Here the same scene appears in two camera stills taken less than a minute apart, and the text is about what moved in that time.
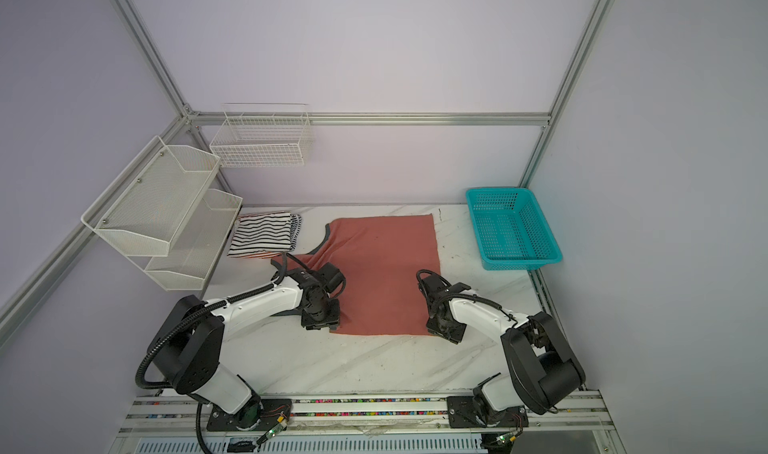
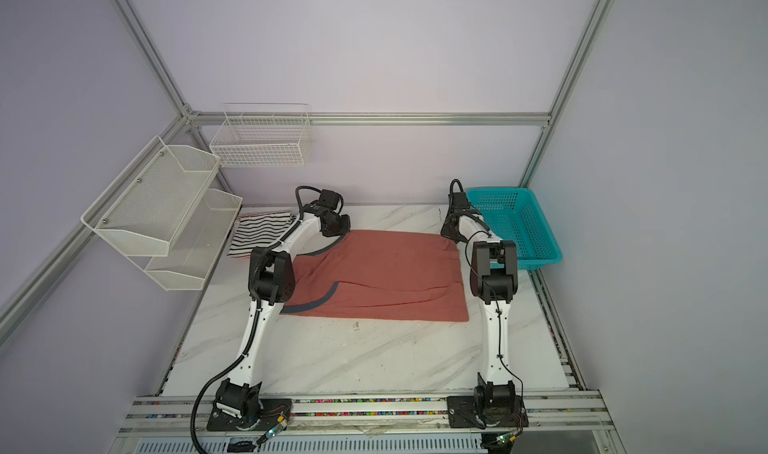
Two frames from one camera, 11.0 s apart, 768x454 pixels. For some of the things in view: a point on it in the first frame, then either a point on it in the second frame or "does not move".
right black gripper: (453, 335) -> (447, 230)
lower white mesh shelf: (196, 249) does not move
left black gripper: (334, 318) -> (345, 227)
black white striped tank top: (261, 235) does not move
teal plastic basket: (512, 231) does not move
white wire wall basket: (262, 135) does not move
